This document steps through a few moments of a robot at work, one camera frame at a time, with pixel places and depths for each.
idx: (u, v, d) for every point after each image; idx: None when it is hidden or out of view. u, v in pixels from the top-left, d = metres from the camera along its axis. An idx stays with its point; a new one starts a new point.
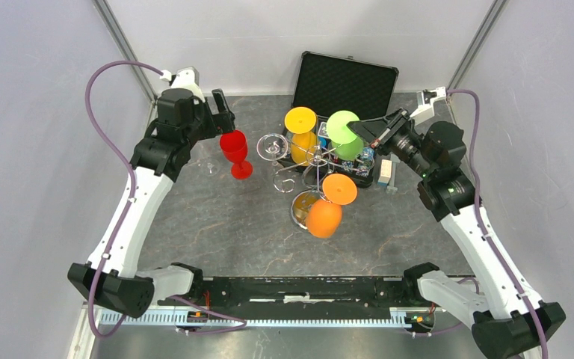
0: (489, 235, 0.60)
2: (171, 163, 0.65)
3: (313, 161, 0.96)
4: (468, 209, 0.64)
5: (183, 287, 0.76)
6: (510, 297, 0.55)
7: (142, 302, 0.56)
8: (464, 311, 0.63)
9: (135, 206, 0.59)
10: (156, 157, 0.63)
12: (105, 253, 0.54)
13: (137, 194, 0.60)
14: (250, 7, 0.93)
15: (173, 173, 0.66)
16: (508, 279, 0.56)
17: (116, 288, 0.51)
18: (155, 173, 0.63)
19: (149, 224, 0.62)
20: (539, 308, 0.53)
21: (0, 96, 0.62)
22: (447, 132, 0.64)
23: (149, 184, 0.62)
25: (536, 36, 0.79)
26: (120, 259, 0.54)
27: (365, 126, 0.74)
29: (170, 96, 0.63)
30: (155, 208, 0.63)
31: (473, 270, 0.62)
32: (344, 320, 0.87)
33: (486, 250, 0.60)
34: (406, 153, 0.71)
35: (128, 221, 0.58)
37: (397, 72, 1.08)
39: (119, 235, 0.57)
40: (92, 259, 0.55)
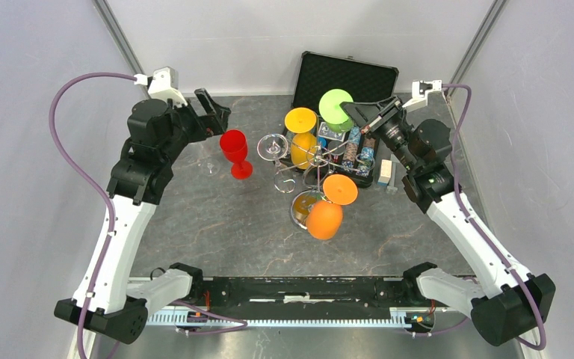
0: (472, 217, 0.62)
2: (151, 186, 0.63)
3: (313, 161, 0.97)
4: (448, 197, 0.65)
5: (183, 291, 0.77)
6: (498, 271, 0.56)
7: (135, 327, 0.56)
8: (462, 300, 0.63)
9: (116, 239, 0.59)
10: (135, 180, 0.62)
12: (89, 292, 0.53)
13: (117, 226, 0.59)
14: (250, 7, 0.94)
15: (155, 196, 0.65)
16: (494, 255, 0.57)
17: (103, 324, 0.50)
18: (134, 203, 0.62)
19: (133, 253, 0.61)
20: (528, 280, 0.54)
21: None
22: (434, 126, 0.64)
23: (128, 215, 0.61)
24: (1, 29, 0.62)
25: (535, 37, 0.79)
26: (106, 295, 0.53)
27: (358, 108, 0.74)
29: (142, 114, 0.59)
30: (137, 238, 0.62)
31: (463, 253, 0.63)
32: (344, 320, 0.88)
33: (471, 231, 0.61)
34: (393, 144, 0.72)
35: (111, 254, 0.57)
37: (397, 72, 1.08)
39: (103, 271, 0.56)
40: (77, 297, 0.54)
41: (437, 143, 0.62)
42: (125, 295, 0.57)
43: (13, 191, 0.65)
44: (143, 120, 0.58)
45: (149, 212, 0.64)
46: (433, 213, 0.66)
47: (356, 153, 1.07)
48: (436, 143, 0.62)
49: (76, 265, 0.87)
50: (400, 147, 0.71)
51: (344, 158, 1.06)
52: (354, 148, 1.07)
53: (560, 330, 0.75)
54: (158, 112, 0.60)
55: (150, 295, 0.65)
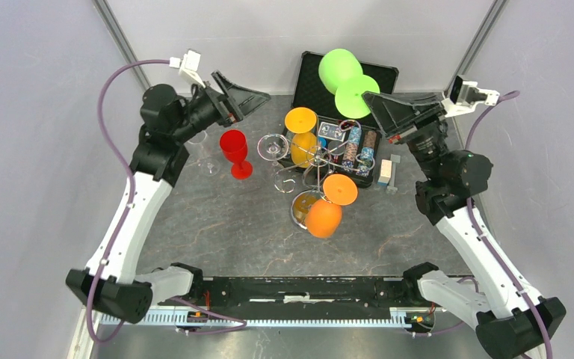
0: (485, 235, 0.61)
2: (170, 167, 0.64)
3: (313, 161, 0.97)
4: (462, 212, 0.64)
5: (183, 288, 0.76)
6: (510, 294, 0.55)
7: (141, 308, 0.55)
8: (466, 311, 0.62)
9: (134, 212, 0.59)
10: (155, 161, 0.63)
12: (103, 259, 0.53)
13: (136, 200, 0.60)
14: (250, 7, 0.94)
15: (173, 178, 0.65)
16: (507, 277, 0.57)
17: (115, 295, 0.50)
18: (153, 179, 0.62)
19: (148, 229, 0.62)
20: (539, 304, 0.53)
21: (0, 96, 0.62)
22: (479, 164, 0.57)
23: (149, 189, 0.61)
24: (1, 29, 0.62)
25: (535, 37, 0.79)
26: (119, 265, 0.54)
27: (388, 109, 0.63)
29: (152, 101, 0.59)
30: (153, 214, 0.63)
31: (472, 271, 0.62)
32: (344, 320, 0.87)
33: (483, 250, 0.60)
34: (423, 155, 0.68)
35: (128, 226, 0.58)
37: (397, 72, 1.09)
39: (119, 240, 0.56)
40: (90, 265, 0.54)
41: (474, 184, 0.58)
42: (134, 273, 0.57)
43: (14, 192, 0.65)
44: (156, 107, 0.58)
45: (166, 191, 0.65)
46: (444, 226, 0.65)
47: (356, 153, 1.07)
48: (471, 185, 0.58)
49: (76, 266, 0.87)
50: (428, 160, 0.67)
51: (344, 158, 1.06)
52: (354, 148, 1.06)
53: (559, 330, 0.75)
54: (170, 99, 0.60)
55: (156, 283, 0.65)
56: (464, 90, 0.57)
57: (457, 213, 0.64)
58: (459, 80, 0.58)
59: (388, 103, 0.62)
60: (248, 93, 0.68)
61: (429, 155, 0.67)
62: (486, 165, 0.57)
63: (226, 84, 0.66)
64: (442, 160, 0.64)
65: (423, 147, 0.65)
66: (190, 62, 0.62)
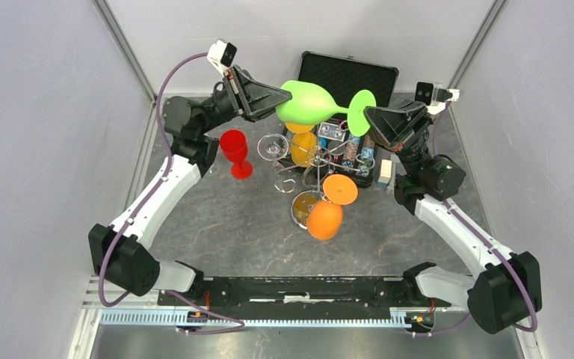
0: (454, 208, 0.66)
2: (202, 158, 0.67)
3: (313, 161, 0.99)
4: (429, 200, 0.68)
5: (184, 285, 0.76)
6: (481, 253, 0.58)
7: (146, 282, 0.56)
8: (460, 293, 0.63)
9: (166, 185, 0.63)
10: (189, 152, 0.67)
12: (130, 218, 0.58)
13: (170, 176, 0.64)
14: (250, 7, 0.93)
15: (205, 167, 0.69)
16: (477, 240, 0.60)
17: (131, 254, 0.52)
18: (189, 161, 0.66)
19: (173, 204, 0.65)
20: (511, 259, 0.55)
21: (1, 96, 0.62)
22: (456, 174, 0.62)
23: (182, 169, 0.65)
24: (1, 29, 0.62)
25: (536, 37, 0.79)
26: (142, 226, 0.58)
27: (386, 120, 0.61)
29: (171, 122, 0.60)
30: (181, 192, 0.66)
31: (453, 247, 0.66)
32: (344, 320, 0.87)
33: (454, 221, 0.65)
34: (405, 158, 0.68)
35: (157, 196, 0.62)
37: (397, 72, 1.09)
39: (146, 206, 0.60)
40: (116, 222, 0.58)
41: (449, 188, 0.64)
42: (148, 242, 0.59)
43: (13, 191, 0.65)
44: (175, 124, 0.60)
45: (193, 179, 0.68)
46: (421, 211, 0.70)
47: (356, 153, 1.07)
48: (447, 191, 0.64)
49: (77, 265, 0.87)
50: (408, 161, 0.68)
51: (344, 158, 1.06)
52: (355, 148, 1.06)
53: (560, 330, 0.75)
54: (184, 117, 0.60)
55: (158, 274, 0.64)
56: (436, 92, 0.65)
57: (427, 198, 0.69)
58: (427, 84, 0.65)
59: (385, 114, 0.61)
60: (266, 89, 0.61)
61: (409, 158, 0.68)
62: (460, 173, 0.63)
63: (244, 80, 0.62)
64: (423, 164, 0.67)
65: (410, 152, 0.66)
66: (214, 51, 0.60)
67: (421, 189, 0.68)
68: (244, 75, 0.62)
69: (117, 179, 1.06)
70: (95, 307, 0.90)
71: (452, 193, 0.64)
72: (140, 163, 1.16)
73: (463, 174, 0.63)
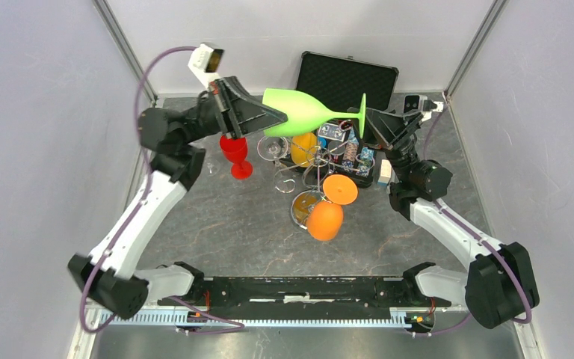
0: (444, 208, 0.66)
2: (187, 172, 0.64)
3: (314, 161, 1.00)
4: (419, 206, 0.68)
5: (181, 289, 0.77)
6: (471, 246, 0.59)
7: (133, 305, 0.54)
8: (458, 291, 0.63)
9: (145, 210, 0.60)
10: (173, 166, 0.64)
12: (107, 250, 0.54)
13: (149, 197, 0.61)
14: (250, 7, 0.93)
15: (189, 182, 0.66)
16: (467, 233, 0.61)
17: (111, 286, 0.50)
18: (170, 179, 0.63)
19: (155, 227, 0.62)
20: (501, 250, 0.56)
21: (0, 95, 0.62)
22: (443, 176, 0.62)
23: (162, 189, 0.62)
24: (1, 30, 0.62)
25: (536, 37, 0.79)
26: (122, 257, 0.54)
27: (384, 123, 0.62)
29: (147, 137, 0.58)
30: (164, 214, 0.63)
31: (447, 245, 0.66)
32: (344, 320, 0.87)
33: (445, 218, 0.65)
34: (395, 161, 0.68)
35: (135, 223, 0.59)
37: (397, 72, 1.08)
39: (124, 234, 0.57)
40: (94, 253, 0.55)
41: (439, 190, 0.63)
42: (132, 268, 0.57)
43: (14, 191, 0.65)
44: (152, 140, 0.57)
45: (177, 196, 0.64)
46: (415, 215, 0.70)
47: (356, 153, 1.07)
48: (436, 192, 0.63)
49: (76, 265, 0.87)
50: (398, 164, 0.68)
51: (344, 158, 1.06)
52: (355, 148, 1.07)
53: (560, 331, 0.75)
54: (161, 134, 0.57)
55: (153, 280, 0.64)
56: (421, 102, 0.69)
57: (419, 200, 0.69)
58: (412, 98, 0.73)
59: (383, 117, 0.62)
60: (258, 108, 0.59)
61: (399, 161, 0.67)
62: (448, 174, 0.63)
63: (235, 97, 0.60)
64: (412, 167, 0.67)
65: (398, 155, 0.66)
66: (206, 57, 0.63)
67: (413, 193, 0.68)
68: (234, 92, 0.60)
69: (116, 179, 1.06)
70: (94, 306, 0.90)
71: (444, 195, 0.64)
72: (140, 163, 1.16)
73: (452, 173, 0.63)
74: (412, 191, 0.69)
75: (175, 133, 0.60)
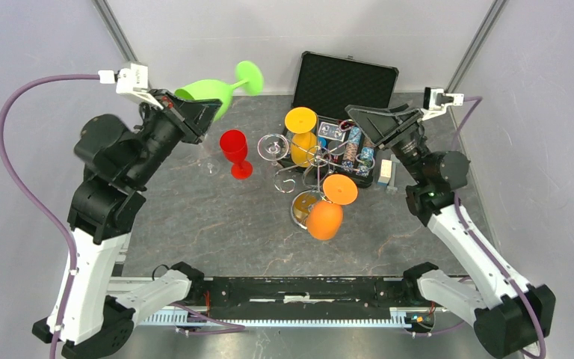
0: (471, 229, 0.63)
2: (113, 219, 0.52)
3: (313, 161, 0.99)
4: (448, 209, 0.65)
5: (179, 295, 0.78)
6: (498, 282, 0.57)
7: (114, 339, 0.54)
8: (464, 308, 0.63)
9: (81, 275, 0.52)
10: (96, 210, 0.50)
12: (57, 324, 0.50)
13: (79, 264, 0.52)
14: (250, 7, 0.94)
15: (120, 230, 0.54)
16: (494, 266, 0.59)
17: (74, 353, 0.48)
18: (94, 241, 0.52)
19: (108, 274, 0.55)
20: (528, 292, 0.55)
21: (1, 95, 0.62)
22: (457, 161, 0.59)
23: (92, 252, 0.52)
24: (1, 30, 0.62)
25: (536, 37, 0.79)
26: (73, 331, 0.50)
27: (371, 121, 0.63)
29: (87, 143, 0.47)
30: (110, 262, 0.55)
31: (462, 265, 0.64)
32: (344, 320, 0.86)
33: (471, 243, 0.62)
34: (406, 160, 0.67)
35: (76, 290, 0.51)
37: (397, 72, 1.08)
39: (69, 303, 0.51)
40: (51, 322, 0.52)
41: (455, 176, 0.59)
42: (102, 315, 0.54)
43: (13, 191, 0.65)
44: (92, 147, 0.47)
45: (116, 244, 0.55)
46: (434, 226, 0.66)
47: (356, 153, 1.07)
48: (454, 178, 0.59)
49: None
50: (412, 164, 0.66)
51: (344, 158, 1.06)
52: (354, 148, 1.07)
53: (560, 331, 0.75)
54: (107, 140, 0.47)
55: (140, 304, 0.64)
56: (434, 96, 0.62)
57: (444, 212, 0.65)
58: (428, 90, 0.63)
59: (372, 116, 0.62)
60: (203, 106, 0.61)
61: (409, 159, 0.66)
62: (462, 158, 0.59)
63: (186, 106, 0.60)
64: (423, 161, 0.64)
65: (406, 152, 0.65)
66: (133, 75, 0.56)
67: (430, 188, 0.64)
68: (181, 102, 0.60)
69: None
70: None
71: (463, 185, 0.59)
72: None
73: (467, 159, 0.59)
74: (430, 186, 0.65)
75: (119, 149, 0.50)
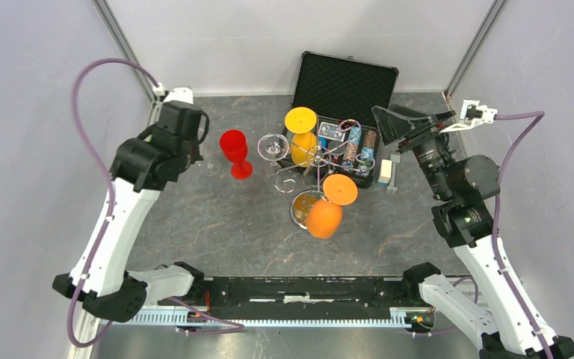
0: (507, 270, 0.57)
2: (154, 172, 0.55)
3: (313, 161, 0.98)
4: (485, 241, 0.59)
5: (181, 290, 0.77)
6: (525, 332, 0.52)
7: (131, 307, 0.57)
8: (469, 328, 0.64)
9: (113, 225, 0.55)
10: (143, 159, 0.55)
12: (83, 274, 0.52)
13: (115, 212, 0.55)
14: (250, 7, 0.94)
15: (153, 185, 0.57)
16: (523, 313, 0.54)
17: (93, 310, 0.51)
18: (134, 187, 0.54)
19: (136, 230, 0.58)
20: (553, 345, 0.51)
21: (1, 96, 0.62)
22: (483, 165, 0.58)
23: (128, 200, 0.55)
24: (0, 30, 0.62)
25: (535, 37, 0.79)
26: (99, 281, 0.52)
27: None
29: (179, 105, 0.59)
30: (139, 220, 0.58)
31: (486, 298, 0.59)
32: (344, 320, 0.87)
33: (503, 285, 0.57)
34: (427, 168, 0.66)
35: (107, 240, 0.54)
37: (397, 72, 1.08)
39: (99, 253, 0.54)
40: (74, 275, 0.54)
41: (485, 185, 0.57)
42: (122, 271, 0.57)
43: (15, 191, 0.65)
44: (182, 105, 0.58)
45: (151, 199, 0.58)
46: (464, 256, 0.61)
47: (356, 153, 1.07)
48: (483, 186, 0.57)
49: None
50: (433, 173, 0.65)
51: (344, 158, 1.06)
52: (354, 148, 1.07)
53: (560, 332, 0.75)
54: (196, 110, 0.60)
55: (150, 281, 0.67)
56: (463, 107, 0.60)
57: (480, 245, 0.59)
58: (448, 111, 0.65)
59: None
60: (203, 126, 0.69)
61: (433, 168, 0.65)
62: (495, 168, 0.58)
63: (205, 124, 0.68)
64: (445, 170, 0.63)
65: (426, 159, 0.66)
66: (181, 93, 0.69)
67: (459, 201, 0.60)
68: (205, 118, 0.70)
69: None
70: None
71: (492, 191, 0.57)
72: None
73: (498, 167, 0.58)
74: (459, 199, 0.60)
75: (193, 120, 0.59)
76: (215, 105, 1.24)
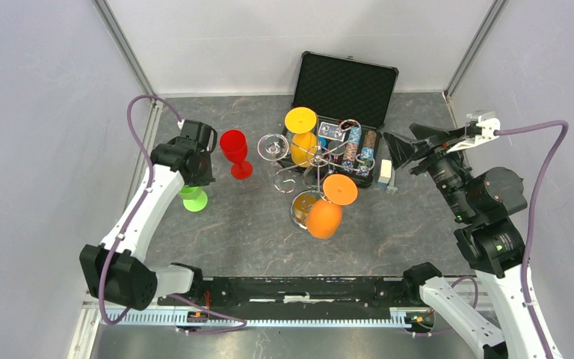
0: (532, 304, 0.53)
2: (185, 164, 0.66)
3: (313, 161, 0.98)
4: (513, 271, 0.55)
5: (183, 286, 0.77)
6: None
7: (146, 295, 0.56)
8: (471, 339, 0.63)
9: (151, 196, 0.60)
10: (176, 152, 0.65)
12: (119, 234, 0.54)
13: (154, 186, 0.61)
14: (250, 7, 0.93)
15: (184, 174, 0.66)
16: (541, 346, 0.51)
17: (128, 267, 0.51)
18: (170, 169, 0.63)
19: (164, 211, 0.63)
20: None
21: (0, 96, 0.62)
22: (502, 176, 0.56)
23: (165, 178, 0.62)
24: None
25: (536, 37, 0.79)
26: (134, 241, 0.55)
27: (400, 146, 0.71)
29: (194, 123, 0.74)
30: (168, 201, 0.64)
31: (504, 327, 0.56)
32: (344, 320, 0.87)
33: (526, 318, 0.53)
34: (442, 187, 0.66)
35: (144, 209, 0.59)
37: (397, 72, 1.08)
39: (134, 219, 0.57)
40: (105, 241, 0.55)
41: (509, 198, 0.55)
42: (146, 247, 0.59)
43: (13, 191, 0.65)
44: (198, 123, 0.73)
45: (179, 186, 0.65)
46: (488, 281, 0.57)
47: (356, 154, 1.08)
48: (507, 200, 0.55)
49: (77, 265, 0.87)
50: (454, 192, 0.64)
51: (344, 158, 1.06)
52: (354, 148, 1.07)
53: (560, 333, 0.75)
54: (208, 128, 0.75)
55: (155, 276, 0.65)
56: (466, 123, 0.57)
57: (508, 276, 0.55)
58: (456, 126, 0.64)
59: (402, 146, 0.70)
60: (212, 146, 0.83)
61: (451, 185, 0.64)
62: (515, 179, 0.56)
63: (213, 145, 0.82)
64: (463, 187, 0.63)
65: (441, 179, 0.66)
66: None
67: (482, 218, 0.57)
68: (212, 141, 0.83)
69: (117, 179, 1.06)
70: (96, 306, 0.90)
71: (518, 207, 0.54)
72: (140, 163, 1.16)
73: (519, 177, 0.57)
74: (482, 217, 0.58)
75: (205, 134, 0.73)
76: (215, 105, 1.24)
